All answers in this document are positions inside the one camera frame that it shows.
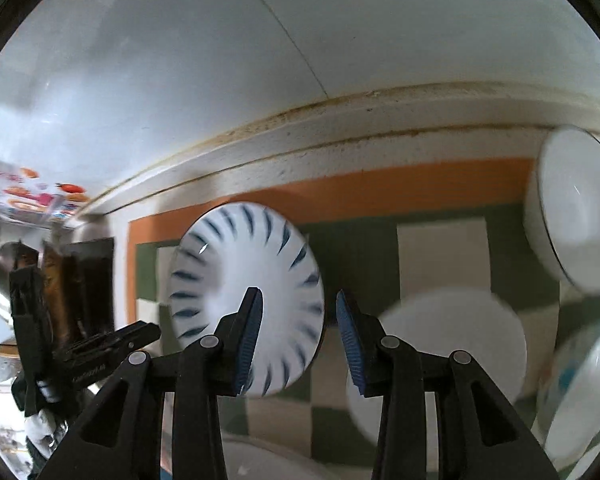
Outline colourful wall stickers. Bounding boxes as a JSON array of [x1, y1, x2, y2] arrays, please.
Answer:
[[0, 167, 89, 224]]

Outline white bowl with dark rim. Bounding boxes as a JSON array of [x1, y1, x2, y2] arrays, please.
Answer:
[[522, 125, 600, 297]]

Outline blue striped white plate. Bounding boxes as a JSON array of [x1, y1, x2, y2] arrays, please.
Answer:
[[167, 202, 327, 399]]

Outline white bowl with blue pattern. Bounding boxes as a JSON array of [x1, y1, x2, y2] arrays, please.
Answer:
[[535, 320, 600, 471]]

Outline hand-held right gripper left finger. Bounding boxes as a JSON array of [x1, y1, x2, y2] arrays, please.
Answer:
[[35, 287, 264, 480]]

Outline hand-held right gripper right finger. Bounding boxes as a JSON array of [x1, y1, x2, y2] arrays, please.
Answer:
[[335, 289, 561, 480]]

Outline steel steamer pot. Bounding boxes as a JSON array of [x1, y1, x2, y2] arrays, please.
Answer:
[[0, 241, 27, 326]]

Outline green checkered tablecloth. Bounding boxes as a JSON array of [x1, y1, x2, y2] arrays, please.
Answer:
[[127, 157, 600, 480]]

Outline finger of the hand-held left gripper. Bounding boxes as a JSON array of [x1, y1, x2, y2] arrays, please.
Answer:
[[59, 321, 162, 362]]

